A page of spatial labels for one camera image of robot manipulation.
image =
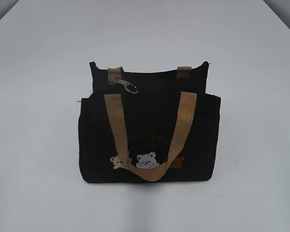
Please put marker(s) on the black canvas tote bag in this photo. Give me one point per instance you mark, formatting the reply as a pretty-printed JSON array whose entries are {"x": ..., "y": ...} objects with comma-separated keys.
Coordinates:
[{"x": 148, "y": 127}]

